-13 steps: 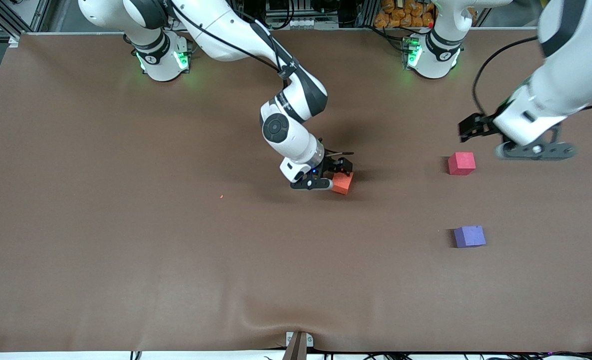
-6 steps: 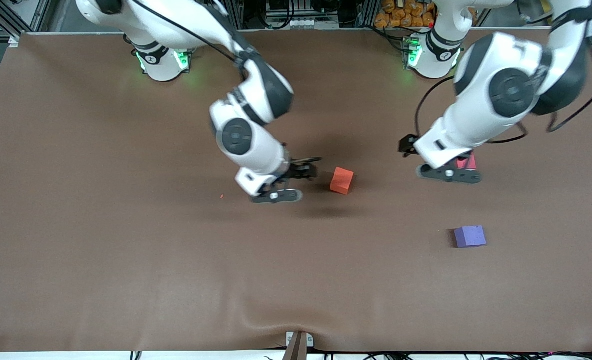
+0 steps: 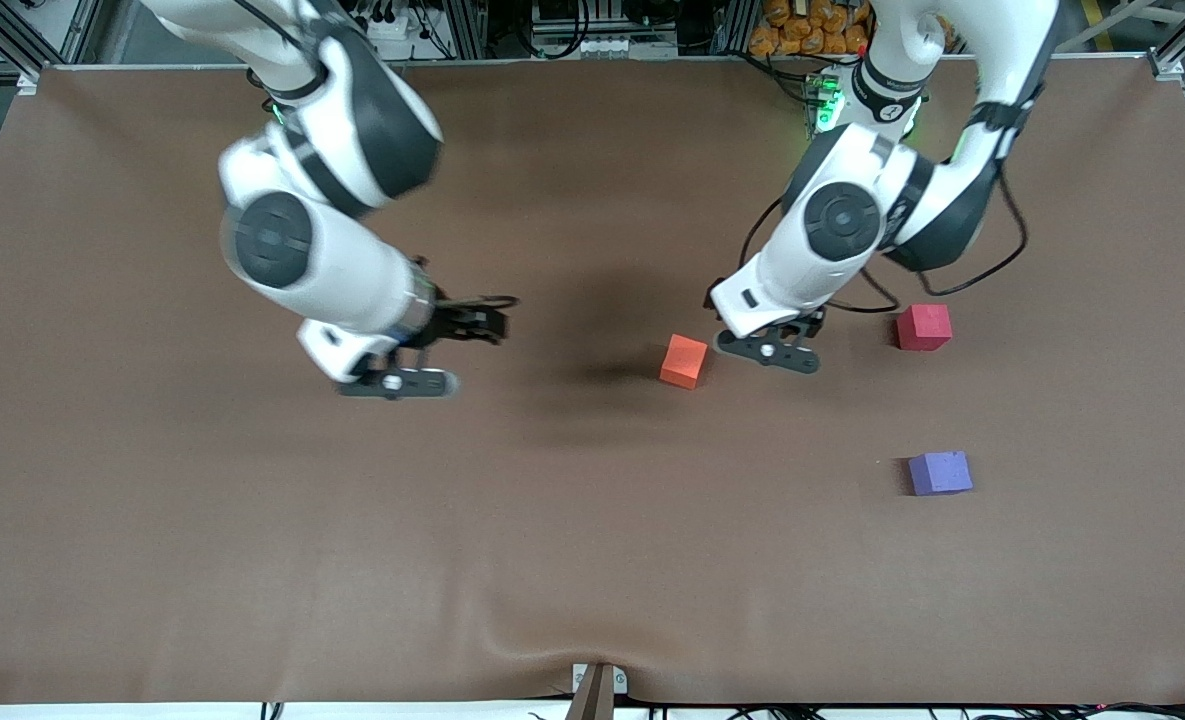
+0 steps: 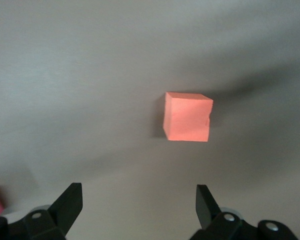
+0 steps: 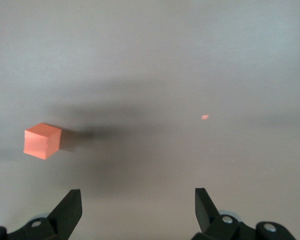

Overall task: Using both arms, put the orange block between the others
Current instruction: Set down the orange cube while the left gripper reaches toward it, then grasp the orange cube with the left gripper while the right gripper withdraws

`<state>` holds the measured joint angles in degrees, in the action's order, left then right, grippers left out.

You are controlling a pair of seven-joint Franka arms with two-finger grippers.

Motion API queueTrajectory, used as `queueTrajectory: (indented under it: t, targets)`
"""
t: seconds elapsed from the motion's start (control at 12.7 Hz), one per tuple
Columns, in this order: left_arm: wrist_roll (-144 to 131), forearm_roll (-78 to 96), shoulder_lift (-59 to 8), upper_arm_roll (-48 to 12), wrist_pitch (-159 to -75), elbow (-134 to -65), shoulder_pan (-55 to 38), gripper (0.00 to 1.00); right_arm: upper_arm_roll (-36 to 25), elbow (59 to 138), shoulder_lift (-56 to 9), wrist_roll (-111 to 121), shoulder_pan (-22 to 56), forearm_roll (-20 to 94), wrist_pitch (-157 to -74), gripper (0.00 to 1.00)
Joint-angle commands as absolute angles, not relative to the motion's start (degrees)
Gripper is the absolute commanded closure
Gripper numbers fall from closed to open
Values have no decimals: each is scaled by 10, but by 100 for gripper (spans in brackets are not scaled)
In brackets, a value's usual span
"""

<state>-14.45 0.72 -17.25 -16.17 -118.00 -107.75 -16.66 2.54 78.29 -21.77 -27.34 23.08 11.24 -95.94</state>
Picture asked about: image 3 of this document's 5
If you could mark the green lit control box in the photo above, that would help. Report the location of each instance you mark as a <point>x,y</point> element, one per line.
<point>822,100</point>

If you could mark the white connector strip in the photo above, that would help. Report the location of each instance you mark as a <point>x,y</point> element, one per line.
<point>620,46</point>

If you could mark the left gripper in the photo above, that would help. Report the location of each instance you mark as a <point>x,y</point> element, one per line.
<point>810,324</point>

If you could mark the aluminium frame post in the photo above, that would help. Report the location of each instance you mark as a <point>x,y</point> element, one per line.
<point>464,28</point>
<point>738,25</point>

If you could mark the brown table mat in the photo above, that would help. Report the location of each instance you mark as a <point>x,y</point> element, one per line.
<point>592,500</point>

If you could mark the metal table bracket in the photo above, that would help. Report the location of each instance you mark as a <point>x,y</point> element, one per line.
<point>598,685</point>

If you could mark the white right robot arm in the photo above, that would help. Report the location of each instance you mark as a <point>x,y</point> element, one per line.
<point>332,250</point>

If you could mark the orange foam block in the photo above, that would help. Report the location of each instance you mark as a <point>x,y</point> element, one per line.
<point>683,362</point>

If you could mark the bag of orange items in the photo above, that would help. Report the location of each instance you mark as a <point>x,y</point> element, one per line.
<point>810,28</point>

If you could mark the purple foam block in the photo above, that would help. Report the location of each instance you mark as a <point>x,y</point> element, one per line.
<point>940,473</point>

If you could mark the red foam block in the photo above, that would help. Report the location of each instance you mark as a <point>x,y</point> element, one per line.
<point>924,327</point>

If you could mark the white power strip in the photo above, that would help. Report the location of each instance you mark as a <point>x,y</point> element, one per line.
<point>392,28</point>

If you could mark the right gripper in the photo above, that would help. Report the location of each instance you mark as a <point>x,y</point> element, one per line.
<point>452,320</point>

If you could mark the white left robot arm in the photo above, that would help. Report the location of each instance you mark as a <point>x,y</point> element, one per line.
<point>852,215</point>

